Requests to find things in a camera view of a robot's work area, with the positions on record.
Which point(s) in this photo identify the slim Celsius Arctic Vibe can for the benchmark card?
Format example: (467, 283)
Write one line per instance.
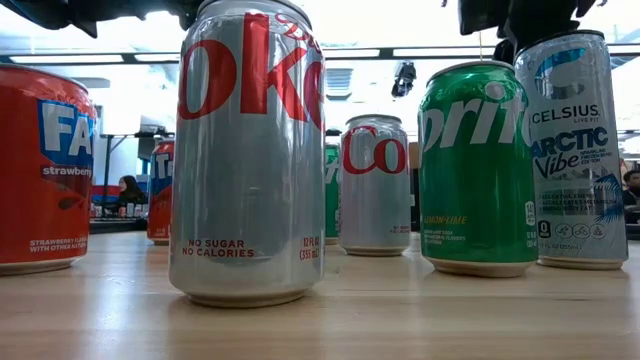
(575, 200)

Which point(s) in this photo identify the red Fanta strawberry can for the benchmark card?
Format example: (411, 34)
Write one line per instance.
(161, 200)
(30, 175)

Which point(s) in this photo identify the silver Diet Coke can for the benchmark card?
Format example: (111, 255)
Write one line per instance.
(240, 175)
(375, 210)

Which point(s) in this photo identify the green Sprite can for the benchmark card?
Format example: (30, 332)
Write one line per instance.
(475, 190)
(332, 200)

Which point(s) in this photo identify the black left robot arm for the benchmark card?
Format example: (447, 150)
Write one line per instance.
(45, 15)

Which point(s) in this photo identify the black overhead light bar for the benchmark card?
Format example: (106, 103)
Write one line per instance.
(129, 58)

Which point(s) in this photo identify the person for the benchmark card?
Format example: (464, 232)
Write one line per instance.
(632, 192)
(131, 192)

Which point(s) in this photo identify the ceiling air vent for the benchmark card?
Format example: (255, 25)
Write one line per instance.
(340, 80)

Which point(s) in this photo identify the black overhead camera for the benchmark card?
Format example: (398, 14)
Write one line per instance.
(404, 80)

